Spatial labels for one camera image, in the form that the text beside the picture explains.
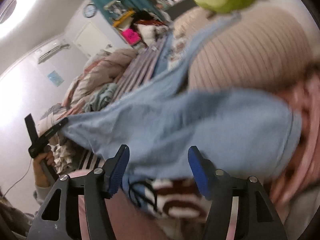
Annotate light blue denim pants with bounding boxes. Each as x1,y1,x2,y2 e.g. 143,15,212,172
60,11,303,213

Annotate grey star-print sleeve forearm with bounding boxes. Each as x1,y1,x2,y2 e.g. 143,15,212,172
33,185,52,205

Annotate person's left hand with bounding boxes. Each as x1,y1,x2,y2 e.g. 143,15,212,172
32,149,57,188

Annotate striped Diet Coke blanket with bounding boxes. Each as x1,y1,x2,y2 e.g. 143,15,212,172
53,33,213,221

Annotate grey-green crumpled garment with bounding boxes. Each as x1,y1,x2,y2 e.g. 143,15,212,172
83,83,118,113

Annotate pink and beige duvet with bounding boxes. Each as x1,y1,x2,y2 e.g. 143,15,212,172
36,48,138,135

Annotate white door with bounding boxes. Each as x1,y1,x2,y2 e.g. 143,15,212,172
73,22,115,59

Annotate bright pink bag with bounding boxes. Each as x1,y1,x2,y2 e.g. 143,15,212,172
121,28,141,45

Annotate pink ribbed pillow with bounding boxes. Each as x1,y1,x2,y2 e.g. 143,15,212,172
186,6,313,91

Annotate yellow shelf unit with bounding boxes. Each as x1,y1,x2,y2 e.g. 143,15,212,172
103,0,136,28

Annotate white puffer jacket pile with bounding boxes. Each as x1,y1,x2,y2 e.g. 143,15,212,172
137,24,168,46

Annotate blue wall poster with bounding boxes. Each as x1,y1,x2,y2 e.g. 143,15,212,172
47,70,64,87

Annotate white wall air conditioner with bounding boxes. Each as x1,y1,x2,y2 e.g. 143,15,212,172
35,39,70,64

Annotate round wall clock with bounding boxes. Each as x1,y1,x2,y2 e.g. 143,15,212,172
83,4,97,18

